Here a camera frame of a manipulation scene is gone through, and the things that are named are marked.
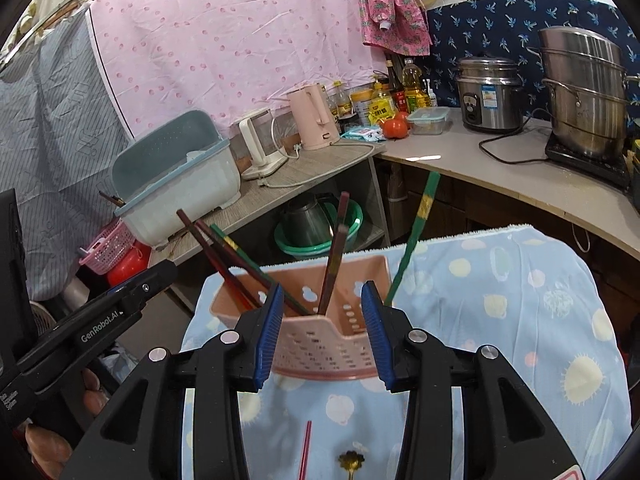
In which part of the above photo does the grey striped cloth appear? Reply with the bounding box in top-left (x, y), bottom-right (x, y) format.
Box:
top-left (0, 20), bottom-right (133, 301)

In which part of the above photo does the dark red patterned chopstick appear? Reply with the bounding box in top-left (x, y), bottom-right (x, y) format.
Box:
top-left (176, 209), bottom-right (256, 311)
top-left (195, 219), bottom-right (263, 308)

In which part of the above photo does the black induction cooker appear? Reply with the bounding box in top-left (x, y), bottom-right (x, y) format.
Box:
top-left (544, 135), bottom-right (632, 191)

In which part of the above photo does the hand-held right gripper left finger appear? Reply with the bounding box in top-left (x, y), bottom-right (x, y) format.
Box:
top-left (62, 282), bottom-right (286, 480)

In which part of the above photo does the yellow lidded canister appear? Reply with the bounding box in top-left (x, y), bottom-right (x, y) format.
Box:
top-left (349, 89), bottom-right (376, 128)

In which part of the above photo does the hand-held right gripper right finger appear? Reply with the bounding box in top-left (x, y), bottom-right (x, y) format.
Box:
top-left (360, 280), bottom-right (577, 480)

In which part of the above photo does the stone kitchen counter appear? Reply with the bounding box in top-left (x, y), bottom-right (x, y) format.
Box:
top-left (375, 117), bottom-right (640, 261)

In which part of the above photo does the steel rice cooker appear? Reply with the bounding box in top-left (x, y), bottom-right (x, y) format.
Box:
top-left (457, 56), bottom-right (526, 134)

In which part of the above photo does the gold flower spoon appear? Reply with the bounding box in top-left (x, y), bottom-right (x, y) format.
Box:
top-left (337, 451), bottom-right (366, 480)

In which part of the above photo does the pink patterned apron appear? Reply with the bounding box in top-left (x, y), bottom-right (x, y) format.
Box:
top-left (347, 0), bottom-right (432, 56)

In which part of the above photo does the white power cord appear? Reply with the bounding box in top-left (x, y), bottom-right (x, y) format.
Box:
top-left (257, 142), bottom-right (376, 189)

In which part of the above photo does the dark brown chopstick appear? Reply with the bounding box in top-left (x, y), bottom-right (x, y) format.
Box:
top-left (317, 225), bottom-right (349, 316)
top-left (327, 191), bottom-right (351, 281)

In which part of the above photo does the steel kettle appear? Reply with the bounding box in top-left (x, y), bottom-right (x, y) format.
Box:
top-left (279, 194), bottom-right (333, 247)

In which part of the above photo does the green plastic basin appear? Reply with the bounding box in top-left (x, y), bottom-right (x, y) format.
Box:
top-left (274, 199), bottom-right (364, 261)

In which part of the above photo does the steel steamer pot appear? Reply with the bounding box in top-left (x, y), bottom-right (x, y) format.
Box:
top-left (526, 26), bottom-right (640, 161)

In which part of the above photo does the bright red chopstick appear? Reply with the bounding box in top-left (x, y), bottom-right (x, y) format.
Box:
top-left (297, 421), bottom-right (313, 480)

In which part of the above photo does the pink dotted curtain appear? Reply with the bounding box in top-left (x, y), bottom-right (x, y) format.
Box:
top-left (85, 0), bottom-right (388, 141)

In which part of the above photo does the green yellow-banded chopstick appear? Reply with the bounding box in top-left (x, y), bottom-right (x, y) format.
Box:
top-left (384, 171), bottom-right (441, 307)

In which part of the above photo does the person's left hand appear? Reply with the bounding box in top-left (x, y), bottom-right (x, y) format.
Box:
top-left (25, 367), bottom-right (108, 480)

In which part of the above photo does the blue-grey dish drainer box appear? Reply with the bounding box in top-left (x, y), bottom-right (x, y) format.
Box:
top-left (111, 110), bottom-right (242, 251)

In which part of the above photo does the yellow seasoning bag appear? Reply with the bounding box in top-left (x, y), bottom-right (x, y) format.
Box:
top-left (368, 95), bottom-right (398, 126)

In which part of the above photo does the green striped chopstick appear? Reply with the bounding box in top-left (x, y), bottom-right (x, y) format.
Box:
top-left (209, 224), bottom-right (313, 316)

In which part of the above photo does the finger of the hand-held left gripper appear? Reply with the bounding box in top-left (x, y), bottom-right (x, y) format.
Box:
top-left (106, 259), bottom-right (179, 307)

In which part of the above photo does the black power cord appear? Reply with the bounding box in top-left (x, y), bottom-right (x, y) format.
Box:
top-left (478, 117), bottom-right (551, 165)

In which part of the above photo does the blue dotted blanket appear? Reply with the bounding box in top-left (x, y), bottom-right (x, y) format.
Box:
top-left (180, 222), bottom-right (631, 480)

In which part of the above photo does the pink plastic basket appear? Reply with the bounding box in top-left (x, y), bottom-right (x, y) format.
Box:
top-left (79, 220), bottom-right (136, 276)

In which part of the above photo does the navy printed cloth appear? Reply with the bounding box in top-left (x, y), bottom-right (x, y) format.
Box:
top-left (425, 0), bottom-right (640, 126)

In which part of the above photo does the red plastic basin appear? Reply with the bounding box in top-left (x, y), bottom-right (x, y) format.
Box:
top-left (106, 242), bottom-right (152, 287)

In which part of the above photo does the clear food container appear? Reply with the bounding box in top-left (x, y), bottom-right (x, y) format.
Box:
top-left (406, 107), bottom-right (451, 136)

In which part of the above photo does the pink plastic utensil holder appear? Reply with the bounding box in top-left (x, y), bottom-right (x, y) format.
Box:
top-left (209, 255), bottom-right (396, 381)

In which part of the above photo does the wet wipes pack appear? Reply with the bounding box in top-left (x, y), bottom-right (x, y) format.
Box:
top-left (340, 126), bottom-right (385, 143)

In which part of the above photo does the white glass kettle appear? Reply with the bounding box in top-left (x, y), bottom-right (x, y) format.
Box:
top-left (237, 108), bottom-right (288, 178)

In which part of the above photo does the pink electric kettle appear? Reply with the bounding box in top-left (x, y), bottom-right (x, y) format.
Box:
top-left (286, 85), bottom-right (341, 151)

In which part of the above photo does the yellow cooking oil bottle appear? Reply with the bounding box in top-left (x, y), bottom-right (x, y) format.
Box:
top-left (401, 58), bottom-right (426, 113)

